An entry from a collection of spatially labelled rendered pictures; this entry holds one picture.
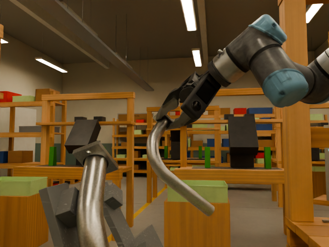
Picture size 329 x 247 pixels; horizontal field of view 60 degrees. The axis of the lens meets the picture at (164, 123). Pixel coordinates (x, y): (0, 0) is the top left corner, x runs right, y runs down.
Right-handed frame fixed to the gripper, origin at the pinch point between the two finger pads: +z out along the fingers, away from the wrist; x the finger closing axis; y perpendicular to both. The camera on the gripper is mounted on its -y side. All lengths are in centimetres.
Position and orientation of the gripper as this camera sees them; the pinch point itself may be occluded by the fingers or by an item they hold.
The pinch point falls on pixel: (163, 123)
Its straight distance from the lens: 75.9
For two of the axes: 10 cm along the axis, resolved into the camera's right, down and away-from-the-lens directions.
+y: 2.2, -5.0, 8.4
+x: -7.2, -6.7, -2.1
